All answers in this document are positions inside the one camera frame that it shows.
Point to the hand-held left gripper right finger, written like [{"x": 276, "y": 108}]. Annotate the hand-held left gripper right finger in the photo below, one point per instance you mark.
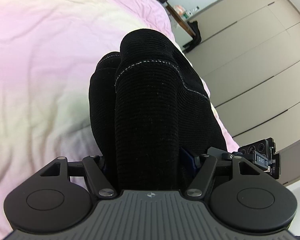
[{"x": 190, "y": 160}]

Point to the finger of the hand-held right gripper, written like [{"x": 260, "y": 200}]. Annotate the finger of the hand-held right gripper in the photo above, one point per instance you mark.
[{"x": 216, "y": 152}]

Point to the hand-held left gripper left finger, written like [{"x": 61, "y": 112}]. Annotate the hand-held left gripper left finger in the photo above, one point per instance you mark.
[{"x": 95, "y": 166}]

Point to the black pants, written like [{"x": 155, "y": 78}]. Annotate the black pants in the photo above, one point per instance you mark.
[{"x": 150, "y": 110}]

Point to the beige wardrobe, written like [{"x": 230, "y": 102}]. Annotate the beige wardrobe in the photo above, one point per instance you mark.
[{"x": 255, "y": 62}]

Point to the pink floral bed sheet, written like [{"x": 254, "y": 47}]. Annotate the pink floral bed sheet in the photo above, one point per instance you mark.
[{"x": 40, "y": 67}]

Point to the black chair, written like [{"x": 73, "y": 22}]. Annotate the black chair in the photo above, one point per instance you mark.
[{"x": 195, "y": 36}]

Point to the small clutter on desk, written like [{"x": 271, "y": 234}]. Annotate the small clutter on desk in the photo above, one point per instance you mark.
[{"x": 185, "y": 11}]

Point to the white desk with wooden side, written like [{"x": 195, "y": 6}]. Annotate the white desk with wooden side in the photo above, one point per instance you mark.
[{"x": 180, "y": 2}]

